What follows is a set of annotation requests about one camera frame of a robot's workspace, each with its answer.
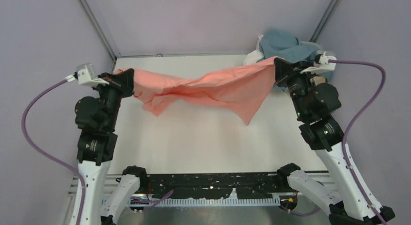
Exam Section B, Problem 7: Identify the pink t-shirt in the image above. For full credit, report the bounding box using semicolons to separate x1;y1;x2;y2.
114;56;279;125

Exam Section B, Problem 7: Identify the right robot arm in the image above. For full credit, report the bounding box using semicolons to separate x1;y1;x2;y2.
273;54;395;225

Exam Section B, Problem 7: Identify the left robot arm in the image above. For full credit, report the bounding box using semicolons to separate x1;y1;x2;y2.
69;64;149;225

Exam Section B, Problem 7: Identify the beige t-shirt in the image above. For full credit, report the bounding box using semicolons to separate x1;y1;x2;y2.
311;76;327;86

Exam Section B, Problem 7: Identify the blue t-shirt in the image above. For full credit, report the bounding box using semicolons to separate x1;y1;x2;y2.
255;29;323;92

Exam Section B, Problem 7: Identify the white t-shirt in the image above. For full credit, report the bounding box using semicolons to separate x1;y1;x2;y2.
243;34;264;65

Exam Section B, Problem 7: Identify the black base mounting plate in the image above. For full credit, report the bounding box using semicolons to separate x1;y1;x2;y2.
140;172;287;199

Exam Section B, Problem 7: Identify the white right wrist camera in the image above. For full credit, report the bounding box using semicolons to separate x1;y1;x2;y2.
300;50;336;74

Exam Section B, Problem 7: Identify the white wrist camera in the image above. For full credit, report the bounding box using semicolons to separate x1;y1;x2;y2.
64;64;109;88
300;50;336;74

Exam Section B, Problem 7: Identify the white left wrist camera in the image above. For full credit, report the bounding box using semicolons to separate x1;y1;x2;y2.
64;64;109;88

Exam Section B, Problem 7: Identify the left aluminium corner post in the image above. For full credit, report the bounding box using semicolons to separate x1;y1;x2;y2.
79;0;119;61

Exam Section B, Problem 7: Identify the aluminium corner post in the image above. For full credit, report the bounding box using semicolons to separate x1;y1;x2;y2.
79;0;119;61
310;0;341;42

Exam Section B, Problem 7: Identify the right aluminium corner post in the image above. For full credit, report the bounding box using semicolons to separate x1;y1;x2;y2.
310;0;341;42

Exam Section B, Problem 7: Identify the white slotted cable duct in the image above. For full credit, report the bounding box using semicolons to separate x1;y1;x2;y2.
123;197;282;208

